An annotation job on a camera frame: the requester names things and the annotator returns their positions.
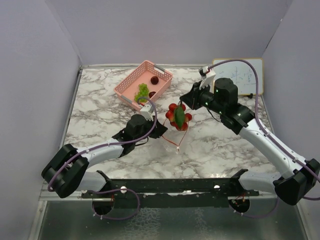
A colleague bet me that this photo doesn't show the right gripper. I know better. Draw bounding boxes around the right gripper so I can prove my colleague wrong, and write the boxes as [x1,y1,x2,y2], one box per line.
[180,80,225,115]

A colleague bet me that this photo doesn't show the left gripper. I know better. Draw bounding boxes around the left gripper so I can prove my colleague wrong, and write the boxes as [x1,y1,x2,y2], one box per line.
[134,115,168,143]

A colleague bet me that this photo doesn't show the clear zip top bag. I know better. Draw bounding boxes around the clear zip top bag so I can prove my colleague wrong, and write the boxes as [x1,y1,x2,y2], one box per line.
[160,118,189,155]

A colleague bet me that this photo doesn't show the red fake fruit bunch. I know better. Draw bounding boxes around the red fake fruit bunch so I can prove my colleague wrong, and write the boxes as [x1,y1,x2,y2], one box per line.
[165,101,193,132]

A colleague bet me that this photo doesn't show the pink plastic basket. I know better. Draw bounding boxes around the pink plastic basket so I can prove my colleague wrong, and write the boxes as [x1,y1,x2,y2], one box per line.
[114,60,173,111]

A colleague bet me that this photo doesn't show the dark red fake fruit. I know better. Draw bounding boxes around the dark red fake fruit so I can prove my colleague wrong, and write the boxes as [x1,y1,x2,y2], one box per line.
[148,91,156,99]
[150,75,159,85]

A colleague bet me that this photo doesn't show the green fake grapes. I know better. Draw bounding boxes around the green fake grapes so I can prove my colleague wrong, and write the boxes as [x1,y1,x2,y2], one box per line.
[134,83,149,102]

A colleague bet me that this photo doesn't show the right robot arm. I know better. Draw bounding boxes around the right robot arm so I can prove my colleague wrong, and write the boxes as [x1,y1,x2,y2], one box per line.
[179,78,320,206]

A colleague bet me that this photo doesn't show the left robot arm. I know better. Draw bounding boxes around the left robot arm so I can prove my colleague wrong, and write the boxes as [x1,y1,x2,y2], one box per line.
[41,114,168,199]

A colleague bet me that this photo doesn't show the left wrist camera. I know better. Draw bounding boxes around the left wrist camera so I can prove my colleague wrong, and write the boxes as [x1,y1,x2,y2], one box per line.
[139,104,154,121]

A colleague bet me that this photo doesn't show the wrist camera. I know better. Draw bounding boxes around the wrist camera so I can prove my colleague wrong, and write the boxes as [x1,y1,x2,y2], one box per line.
[199,66,216,90]
[139,104,154,121]

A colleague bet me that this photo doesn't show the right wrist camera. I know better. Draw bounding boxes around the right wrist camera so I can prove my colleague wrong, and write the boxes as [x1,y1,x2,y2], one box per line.
[199,66,216,90]

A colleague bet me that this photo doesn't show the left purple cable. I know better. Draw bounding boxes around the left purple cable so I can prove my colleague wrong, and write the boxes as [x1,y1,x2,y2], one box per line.
[47,96,158,220]

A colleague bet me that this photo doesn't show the purple cable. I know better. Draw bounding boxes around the purple cable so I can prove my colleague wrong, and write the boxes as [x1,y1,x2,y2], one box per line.
[204,59,320,218]
[47,96,158,220]

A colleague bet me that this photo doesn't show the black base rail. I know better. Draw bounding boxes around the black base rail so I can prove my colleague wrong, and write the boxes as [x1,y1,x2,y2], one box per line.
[81,170,259,209]

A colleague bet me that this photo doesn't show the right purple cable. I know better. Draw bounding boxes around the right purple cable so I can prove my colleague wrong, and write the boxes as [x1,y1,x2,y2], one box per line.
[204,59,320,218]

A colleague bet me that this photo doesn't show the aluminium frame rail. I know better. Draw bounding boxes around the aluminium frame rail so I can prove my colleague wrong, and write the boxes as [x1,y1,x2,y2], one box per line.
[39,179,305,201]

